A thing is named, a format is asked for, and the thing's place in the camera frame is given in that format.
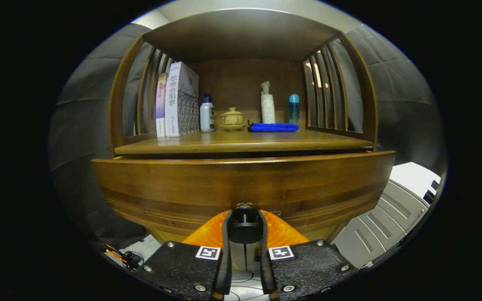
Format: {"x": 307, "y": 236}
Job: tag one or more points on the white drawer unit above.
{"x": 387, "y": 213}

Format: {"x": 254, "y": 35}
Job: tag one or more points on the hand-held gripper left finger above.
{"x": 182, "y": 267}

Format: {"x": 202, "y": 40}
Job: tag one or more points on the white patterned book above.
{"x": 180, "y": 100}

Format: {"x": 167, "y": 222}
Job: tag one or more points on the white pump bottle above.
{"x": 267, "y": 106}

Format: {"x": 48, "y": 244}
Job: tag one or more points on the black backdrop cloth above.
{"x": 82, "y": 125}

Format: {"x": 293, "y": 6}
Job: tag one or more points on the purple book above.
{"x": 161, "y": 104}

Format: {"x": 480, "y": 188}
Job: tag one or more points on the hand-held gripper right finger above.
{"x": 308, "y": 267}

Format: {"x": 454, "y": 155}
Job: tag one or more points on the brown wooden drawer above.
{"x": 224, "y": 179}

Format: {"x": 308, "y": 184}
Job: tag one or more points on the yellow lidded teacup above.
{"x": 232, "y": 119}

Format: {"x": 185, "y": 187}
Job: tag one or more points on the white bottle with blue cap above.
{"x": 207, "y": 117}

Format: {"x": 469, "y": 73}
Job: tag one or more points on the wooden countertop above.
{"x": 245, "y": 140}

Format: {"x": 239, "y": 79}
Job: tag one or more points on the blue folded cloth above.
{"x": 272, "y": 127}

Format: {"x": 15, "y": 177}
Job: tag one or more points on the clear blue bottle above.
{"x": 294, "y": 112}

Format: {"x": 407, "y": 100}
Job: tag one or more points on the brown wooden cabinet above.
{"x": 241, "y": 79}

